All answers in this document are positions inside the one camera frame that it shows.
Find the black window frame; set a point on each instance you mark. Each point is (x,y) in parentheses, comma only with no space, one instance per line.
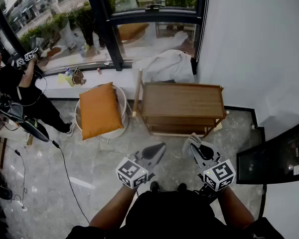
(114,46)

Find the person's left forearm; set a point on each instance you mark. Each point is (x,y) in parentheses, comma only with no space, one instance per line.
(112,209)

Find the black monitor stand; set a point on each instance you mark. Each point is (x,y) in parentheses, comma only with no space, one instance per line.
(262,200)

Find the orange cushion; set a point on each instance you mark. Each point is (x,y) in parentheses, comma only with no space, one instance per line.
(101,111)

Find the wooden pole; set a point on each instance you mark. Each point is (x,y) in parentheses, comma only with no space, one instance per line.
(137,91)

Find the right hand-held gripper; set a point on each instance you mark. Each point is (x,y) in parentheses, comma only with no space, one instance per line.
(220,174)

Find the clear plastic bottle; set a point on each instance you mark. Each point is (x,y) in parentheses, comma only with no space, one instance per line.
(68,71)

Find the black flat monitor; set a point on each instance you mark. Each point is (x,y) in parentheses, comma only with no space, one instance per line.
(274,155)

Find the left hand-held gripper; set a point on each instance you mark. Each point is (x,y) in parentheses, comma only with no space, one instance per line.
(133,172)

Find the white round chair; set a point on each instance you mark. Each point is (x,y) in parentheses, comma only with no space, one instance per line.
(124,113)

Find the white crumpled blanket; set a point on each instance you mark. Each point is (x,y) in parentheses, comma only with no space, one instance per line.
(168,66)

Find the grey cloth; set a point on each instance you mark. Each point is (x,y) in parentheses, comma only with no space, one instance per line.
(191,139)

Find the person's black clothing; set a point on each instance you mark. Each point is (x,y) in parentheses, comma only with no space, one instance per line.
(169,215)

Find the white power adapter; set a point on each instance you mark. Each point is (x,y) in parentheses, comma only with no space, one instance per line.
(24,207)

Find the yellow-green bag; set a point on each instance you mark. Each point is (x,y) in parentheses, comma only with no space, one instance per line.
(64,79)

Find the wooden shelf top surface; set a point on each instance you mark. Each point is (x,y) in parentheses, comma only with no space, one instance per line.
(182,99)

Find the person's black shoe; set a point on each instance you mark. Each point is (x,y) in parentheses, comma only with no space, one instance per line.
(182,187)
(154,185)

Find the brown handbag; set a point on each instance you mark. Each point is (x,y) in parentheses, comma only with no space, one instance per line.
(77,78)

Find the person's right forearm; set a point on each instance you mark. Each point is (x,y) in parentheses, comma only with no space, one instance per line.
(235,210)

